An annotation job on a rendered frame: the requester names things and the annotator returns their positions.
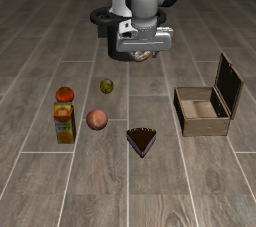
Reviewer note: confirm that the chocolate cake wedge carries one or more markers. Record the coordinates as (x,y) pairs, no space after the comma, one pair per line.
(141,140)

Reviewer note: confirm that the orange juice carton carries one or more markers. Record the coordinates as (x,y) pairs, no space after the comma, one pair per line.
(64,123)

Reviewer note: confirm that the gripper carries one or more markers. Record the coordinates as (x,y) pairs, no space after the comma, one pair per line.
(143,42)

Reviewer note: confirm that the wooden box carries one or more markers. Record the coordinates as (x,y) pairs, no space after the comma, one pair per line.
(203,124)

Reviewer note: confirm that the green round fruit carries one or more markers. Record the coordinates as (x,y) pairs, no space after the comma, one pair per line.
(106,86)

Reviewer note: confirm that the wooden box lid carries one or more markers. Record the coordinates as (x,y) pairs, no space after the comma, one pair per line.
(228,84)

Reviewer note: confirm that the red tomato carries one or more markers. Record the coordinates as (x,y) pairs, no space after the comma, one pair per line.
(64,95)

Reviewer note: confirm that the brown glazed donut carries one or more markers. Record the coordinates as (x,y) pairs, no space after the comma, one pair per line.
(143,55)

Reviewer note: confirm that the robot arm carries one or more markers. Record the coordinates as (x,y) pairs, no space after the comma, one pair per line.
(144,1)

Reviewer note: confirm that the pink peach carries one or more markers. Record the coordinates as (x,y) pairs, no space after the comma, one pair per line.
(96,119)

